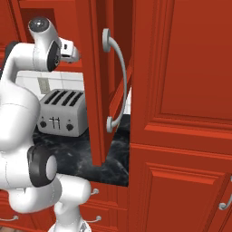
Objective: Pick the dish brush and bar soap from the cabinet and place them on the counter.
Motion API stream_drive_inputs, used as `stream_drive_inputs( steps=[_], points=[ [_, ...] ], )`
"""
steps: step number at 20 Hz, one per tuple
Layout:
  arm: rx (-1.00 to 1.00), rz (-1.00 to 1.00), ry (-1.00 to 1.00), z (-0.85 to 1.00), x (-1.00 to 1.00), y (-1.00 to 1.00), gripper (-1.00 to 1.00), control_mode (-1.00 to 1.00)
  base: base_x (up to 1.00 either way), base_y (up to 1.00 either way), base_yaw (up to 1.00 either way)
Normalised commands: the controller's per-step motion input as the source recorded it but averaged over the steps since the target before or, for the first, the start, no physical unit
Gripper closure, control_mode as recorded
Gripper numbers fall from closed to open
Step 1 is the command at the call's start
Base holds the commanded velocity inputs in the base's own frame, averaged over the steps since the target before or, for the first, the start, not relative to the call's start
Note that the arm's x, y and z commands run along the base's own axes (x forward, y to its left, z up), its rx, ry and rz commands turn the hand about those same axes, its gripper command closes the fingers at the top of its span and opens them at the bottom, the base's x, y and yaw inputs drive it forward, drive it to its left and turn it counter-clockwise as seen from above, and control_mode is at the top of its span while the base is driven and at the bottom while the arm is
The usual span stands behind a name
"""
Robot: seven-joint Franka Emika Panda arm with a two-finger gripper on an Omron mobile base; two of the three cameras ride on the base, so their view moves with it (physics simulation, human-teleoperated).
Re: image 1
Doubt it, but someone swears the red base cabinet door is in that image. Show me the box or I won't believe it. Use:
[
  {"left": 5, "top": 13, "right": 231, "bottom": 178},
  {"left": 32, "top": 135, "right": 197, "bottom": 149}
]
[{"left": 208, "top": 178, "right": 232, "bottom": 232}]

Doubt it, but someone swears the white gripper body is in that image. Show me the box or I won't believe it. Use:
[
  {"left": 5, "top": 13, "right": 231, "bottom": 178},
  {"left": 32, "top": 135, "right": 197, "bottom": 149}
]
[{"left": 66, "top": 44, "right": 82, "bottom": 64}]

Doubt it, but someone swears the red open cabinet door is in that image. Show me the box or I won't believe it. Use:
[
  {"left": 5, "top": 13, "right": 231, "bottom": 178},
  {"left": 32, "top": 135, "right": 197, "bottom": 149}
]
[{"left": 74, "top": 0, "right": 134, "bottom": 168}]

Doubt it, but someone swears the grey wall outlet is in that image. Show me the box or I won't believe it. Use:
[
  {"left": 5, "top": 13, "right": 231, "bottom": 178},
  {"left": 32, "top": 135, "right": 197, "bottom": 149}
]
[{"left": 37, "top": 77, "right": 51, "bottom": 95}]

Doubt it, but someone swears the curved grey cabinet handle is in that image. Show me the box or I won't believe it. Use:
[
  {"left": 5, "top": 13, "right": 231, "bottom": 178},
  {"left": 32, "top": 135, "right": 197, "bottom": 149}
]
[{"left": 217, "top": 176, "right": 232, "bottom": 212}]

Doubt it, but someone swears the silver four-slot toaster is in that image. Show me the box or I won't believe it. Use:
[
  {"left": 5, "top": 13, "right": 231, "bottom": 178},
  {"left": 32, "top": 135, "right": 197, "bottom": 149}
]
[{"left": 36, "top": 88, "right": 89, "bottom": 138}]

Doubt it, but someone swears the red wall cabinet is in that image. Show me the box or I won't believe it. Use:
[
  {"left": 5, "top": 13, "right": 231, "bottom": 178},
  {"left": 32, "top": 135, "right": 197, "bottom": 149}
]
[{"left": 0, "top": 0, "right": 86, "bottom": 73}]

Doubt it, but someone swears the red tall cabinet panel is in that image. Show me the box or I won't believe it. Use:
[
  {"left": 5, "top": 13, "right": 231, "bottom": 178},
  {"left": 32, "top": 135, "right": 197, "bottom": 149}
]
[{"left": 129, "top": 0, "right": 232, "bottom": 156}]

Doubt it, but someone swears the long curved grey door handle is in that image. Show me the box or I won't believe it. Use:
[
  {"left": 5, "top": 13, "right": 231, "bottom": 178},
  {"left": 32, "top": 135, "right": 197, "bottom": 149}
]
[{"left": 101, "top": 27, "right": 128, "bottom": 134}]

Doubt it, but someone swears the red drawer front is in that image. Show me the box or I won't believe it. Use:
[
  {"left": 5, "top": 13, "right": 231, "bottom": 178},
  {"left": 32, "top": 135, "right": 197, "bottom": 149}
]
[
  {"left": 81, "top": 180, "right": 130, "bottom": 212},
  {"left": 77, "top": 204, "right": 130, "bottom": 232}
]

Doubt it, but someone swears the red tall cabinet door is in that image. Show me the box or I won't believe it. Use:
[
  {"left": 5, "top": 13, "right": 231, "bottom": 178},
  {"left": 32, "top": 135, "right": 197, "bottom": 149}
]
[{"left": 127, "top": 142, "right": 232, "bottom": 232}]

